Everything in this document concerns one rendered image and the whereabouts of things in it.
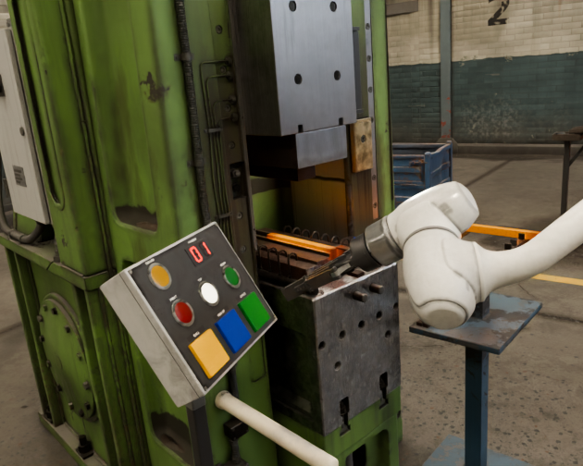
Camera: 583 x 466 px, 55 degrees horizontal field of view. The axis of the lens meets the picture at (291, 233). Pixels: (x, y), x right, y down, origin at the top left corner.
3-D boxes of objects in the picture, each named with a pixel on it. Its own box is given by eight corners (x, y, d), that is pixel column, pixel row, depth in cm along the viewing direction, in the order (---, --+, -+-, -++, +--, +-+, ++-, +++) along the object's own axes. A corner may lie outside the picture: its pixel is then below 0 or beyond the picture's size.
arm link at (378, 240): (415, 247, 114) (390, 260, 117) (391, 209, 114) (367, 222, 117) (406, 262, 106) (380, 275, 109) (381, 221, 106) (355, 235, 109)
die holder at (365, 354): (402, 385, 192) (398, 261, 180) (324, 437, 168) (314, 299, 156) (291, 337, 233) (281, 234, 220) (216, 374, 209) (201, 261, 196)
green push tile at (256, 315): (271, 317, 132) (254, 291, 131) (257, 331, 125) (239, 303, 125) (265, 320, 133) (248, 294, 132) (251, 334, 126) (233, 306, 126)
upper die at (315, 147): (347, 157, 165) (345, 125, 163) (298, 169, 153) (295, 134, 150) (257, 151, 196) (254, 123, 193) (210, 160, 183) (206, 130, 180)
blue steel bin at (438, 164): (454, 209, 588) (454, 140, 568) (431, 229, 523) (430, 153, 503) (350, 204, 649) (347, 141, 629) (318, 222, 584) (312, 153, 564)
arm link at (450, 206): (382, 201, 111) (386, 246, 101) (452, 160, 104) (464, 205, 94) (412, 232, 116) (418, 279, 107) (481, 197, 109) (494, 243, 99)
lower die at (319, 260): (353, 270, 175) (352, 244, 173) (307, 290, 162) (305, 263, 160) (266, 248, 205) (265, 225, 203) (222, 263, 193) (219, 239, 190)
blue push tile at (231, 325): (252, 336, 123) (234, 307, 122) (236, 353, 116) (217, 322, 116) (246, 340, 124) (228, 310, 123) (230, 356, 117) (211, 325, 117)
